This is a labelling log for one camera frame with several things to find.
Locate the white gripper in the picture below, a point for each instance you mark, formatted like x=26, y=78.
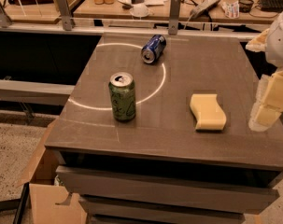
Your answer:
x=279, y=42

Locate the green soda can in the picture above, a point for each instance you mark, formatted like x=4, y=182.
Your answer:
x=122, y=96

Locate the blue pepsi can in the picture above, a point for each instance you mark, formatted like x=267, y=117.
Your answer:
x=152, y=51

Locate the white printed packet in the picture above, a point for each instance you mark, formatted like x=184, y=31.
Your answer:
x=231, y=10

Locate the black mesh cup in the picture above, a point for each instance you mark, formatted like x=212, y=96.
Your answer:
x=245, y=5

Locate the yellow sponge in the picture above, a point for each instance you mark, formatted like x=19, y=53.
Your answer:
x=208, y=113

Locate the grey power strip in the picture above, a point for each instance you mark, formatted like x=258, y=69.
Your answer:
x=205, y=6

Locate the upper grey drawer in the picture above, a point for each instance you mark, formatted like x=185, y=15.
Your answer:
x=168, y=191

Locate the grey drawer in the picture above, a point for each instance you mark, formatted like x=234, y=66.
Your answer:
x=126, y=212
x=168, y=191

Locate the white face mask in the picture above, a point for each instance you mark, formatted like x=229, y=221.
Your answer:
x=139, y=11

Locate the lower grey drawer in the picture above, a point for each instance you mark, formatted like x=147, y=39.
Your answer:
x=126, y=212

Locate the cardboard box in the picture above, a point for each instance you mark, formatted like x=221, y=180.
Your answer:
x=50, y=202

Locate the metal bracket right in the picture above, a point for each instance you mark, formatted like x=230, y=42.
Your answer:
x=174, y=17

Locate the metal bracket middle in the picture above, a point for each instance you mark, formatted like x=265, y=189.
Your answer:
x=66, y=15

